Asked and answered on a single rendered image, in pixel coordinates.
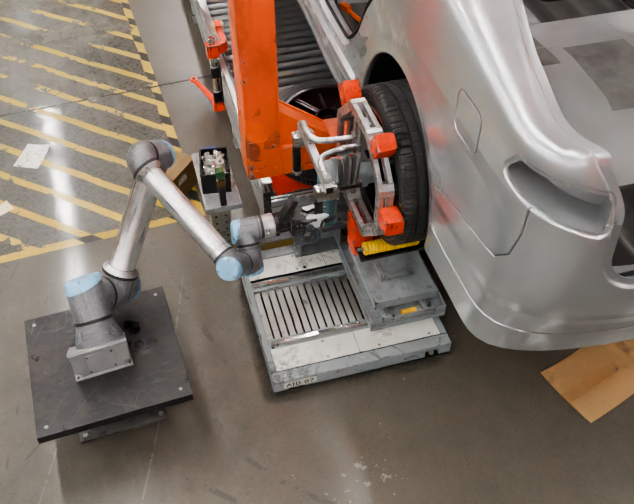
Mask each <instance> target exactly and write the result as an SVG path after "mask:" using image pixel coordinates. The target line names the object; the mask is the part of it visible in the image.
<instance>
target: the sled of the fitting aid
mask: <svg viewBox="0 0 634 504"><path fill-rule="evenodd" d="M417 252H418V253H419V251H418V250H417ZM419 255H420V253H419ZM339 256H340V258H341V261H342V263H343V266H344V268H345V270H346V273H347V275H348V278H349V280H350V282H351V285H352V287H353V290H354V292H355V294H356V297H357V299H358V302H359V304H360V307H361V309H362V311H363V314H364V316H365V319H366V321H367V323H368V326H369V328H370V330H371V331H376V330H380V329H384V328H389V327H393V326H398V325H402V324H407V323H411V322H415V321H420V320H424V319H429V318H433V317H437V316H442V315H444V314H445V309H446V303H445V301H444V299H443V297H442V295H441V293H440V292H439V290H438V288H437V286H436V284H435V282H434V280H433V278H432V276H431V274H430V272H429V270H428V268H427V266H426V264H425V263H424V261H423V259H422V257H421V255H420V257H421V259H422V261H423V263H424V265H425V267H426V269H427V271H428V273H429V275H430V277H431V279H432V281H433V283H434V285H435V286H436V288H437V295H436V296H435V297H430V298H425V299H421V300H416V301H412V302H407V303H403V304H398V305H394V306H389V307H385V308H380V309H376V310H375V309H374V307H373V304H372V302H371V300H370V297H369V295H368V293H367V290H366V288H365V286H364V283H363V281H362V279H361V276H360V274H359V272H358V269H357V267H356V265H355V262H354V260H353V258H352V255H351V253H350V251H349V244H348V243H345V244H340V245H339Z"/></svg>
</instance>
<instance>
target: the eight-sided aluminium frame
mask: <svg viewBox="0 0 634 504"><path fill-rule="evenodd" d="M361 111H363V113H364V115H365V117H367V118H368V120H369V122H370V124H371V128H370V127H369V125H368V123H367V121H366V119H365V118H364V116H363V114H362V112H361ZM354 117H355V118H356V120H357V123H358V125H359V126H360V128H361V130H362V132H363V134H364V136H365V139H366V142H367V146H368V151H369V156H370V161H371V167H372V172H373V177H374V182H375V193H376V195H375V209H374V222H373V220H372V218H371V216H370V214H369V212H368V210H367V208H366V205H365V203H364V201H363V199H362V196H361V193H360V189H359V188H356V189H353V191H350V190H345V191H344V193H345V195H344V196H345V200H346V203H347V206H349V209H350V211H351V213H352V216H353V218H354V220H355V222H356V224H357V227H358V229H359V233H360V234H361V235H362V237H366V236H378V235H383V232H382V230H381V228H380V226H379V224H378V210H379V209H380V208H383V199H384V198H385V207H390V206H393V201H394V196H395V189H394V182H393V179H392V174H391V169H390V163H389V158H388V157H385V158H381V162H382V167H383V173H384V178H385V181H382V179H381V173H380V168H379V163H378V159H373V156H372V152H371V147H370V143H369V142H370V141H371V139H372V138H373V137H374V135H376V134H382V133H384V132H383V129H382V126H380V124H379V122H378V121H377V119H376V117H375V115H374V113H373V112H372V110H371V108H370V106H369V104H368V101H367V100H366V99H365V97H363V98H357V99H351V100H348V102H347V103H346V104H344V105H343V106H342V107H341V108H338V112H337V136H343V135H344V121H347V126H346V135H350V134H351V131H353V124H354ZM348 154H353V151H348V152H344V153H340V154H337V156H343V155H348ZM355 204H358V206H359V208H360V211H361V214H362V216H363V218H364V220H365V222H366V224H364V223H363V221H362V218H361V216H360V214H359V212H358V210H357V208H356V205H355Z"/></svg>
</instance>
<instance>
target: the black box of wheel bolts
mask: <svg viewBox="0 0 634 504"><path fill-rule="evenodd" d="M218 167H223V168H224V171H225V180H226V187H225V190H226V192H232V189H231V173H230V163H229V153H228V147H216V148H204V149H199V171H200V178H201V185H202V192H203V194H211V193H219V192H218V187H217V184H216V176H215V168H218Z"/></svg>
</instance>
